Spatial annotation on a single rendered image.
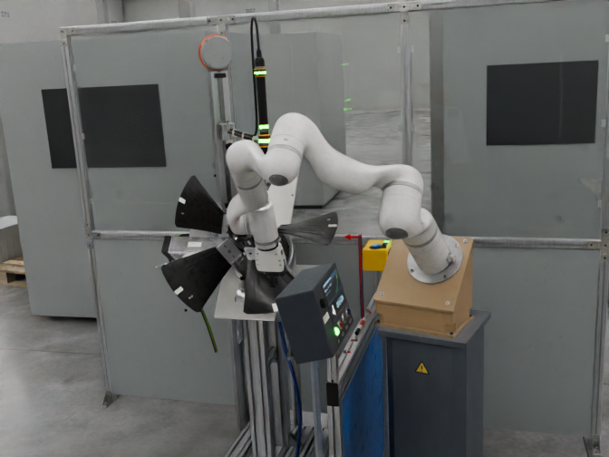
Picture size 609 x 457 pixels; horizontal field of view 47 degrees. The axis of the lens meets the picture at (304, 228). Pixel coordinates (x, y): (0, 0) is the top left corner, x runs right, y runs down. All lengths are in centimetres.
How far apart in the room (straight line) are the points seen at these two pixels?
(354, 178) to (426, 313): 58
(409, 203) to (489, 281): 135
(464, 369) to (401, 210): 63
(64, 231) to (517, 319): 331
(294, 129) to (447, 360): 92
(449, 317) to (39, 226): 375
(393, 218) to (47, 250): 381
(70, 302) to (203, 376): 189
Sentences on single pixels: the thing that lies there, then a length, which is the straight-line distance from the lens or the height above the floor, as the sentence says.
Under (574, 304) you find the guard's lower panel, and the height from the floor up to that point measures 70.
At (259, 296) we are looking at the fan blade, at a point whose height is 100.
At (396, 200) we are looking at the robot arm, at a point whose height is 142.
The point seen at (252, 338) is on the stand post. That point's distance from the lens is 296.
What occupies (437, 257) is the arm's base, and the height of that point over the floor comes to 119.
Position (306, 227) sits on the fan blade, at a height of 121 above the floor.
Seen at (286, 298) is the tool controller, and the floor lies 123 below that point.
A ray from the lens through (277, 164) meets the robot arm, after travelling 190.
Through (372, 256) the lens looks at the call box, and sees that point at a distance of 284.
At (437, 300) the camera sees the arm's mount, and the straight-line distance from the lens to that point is 233.
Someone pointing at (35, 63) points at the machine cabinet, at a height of 190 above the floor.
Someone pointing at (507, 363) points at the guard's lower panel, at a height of 40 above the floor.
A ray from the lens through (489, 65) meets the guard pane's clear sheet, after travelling 319.
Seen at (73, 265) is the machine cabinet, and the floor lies 46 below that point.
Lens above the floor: 183
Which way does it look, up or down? 14 degrees down
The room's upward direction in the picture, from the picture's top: 3 degrees counter-clockwise
